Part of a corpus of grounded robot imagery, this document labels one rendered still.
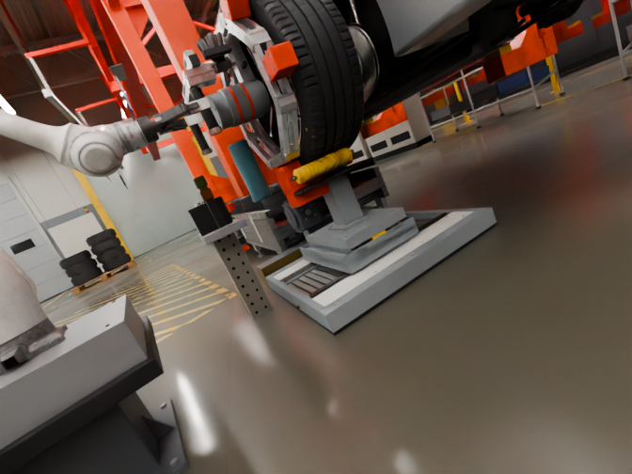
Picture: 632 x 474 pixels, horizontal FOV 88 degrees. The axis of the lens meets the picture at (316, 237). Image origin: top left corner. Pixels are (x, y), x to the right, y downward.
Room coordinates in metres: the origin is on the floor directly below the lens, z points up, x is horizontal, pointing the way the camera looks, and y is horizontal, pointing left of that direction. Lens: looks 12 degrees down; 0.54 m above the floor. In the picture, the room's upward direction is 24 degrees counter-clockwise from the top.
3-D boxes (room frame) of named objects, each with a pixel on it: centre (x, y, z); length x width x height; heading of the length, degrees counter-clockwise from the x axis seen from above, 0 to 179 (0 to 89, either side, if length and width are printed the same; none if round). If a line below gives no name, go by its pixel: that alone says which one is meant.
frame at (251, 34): (1.38, -0.01, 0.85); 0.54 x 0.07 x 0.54; 20
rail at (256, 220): (3.09, 0.60, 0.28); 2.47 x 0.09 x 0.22; 20
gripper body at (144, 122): (1.09, 0.31, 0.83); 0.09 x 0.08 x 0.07; 110
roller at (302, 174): (1.30, -0.14, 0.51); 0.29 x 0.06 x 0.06; 110
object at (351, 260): (1.49, -0.15, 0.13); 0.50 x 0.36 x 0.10; 20
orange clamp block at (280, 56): (1.09, -0.12, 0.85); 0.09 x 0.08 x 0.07; 20
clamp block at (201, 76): (1.15, 0.13, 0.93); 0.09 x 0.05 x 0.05; 110
